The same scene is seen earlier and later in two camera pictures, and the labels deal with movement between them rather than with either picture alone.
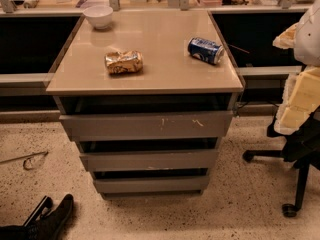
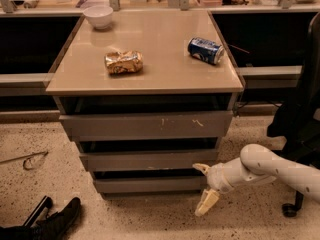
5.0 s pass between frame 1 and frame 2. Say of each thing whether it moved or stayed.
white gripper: moved
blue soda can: stayed
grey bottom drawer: stayed
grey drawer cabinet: stayed
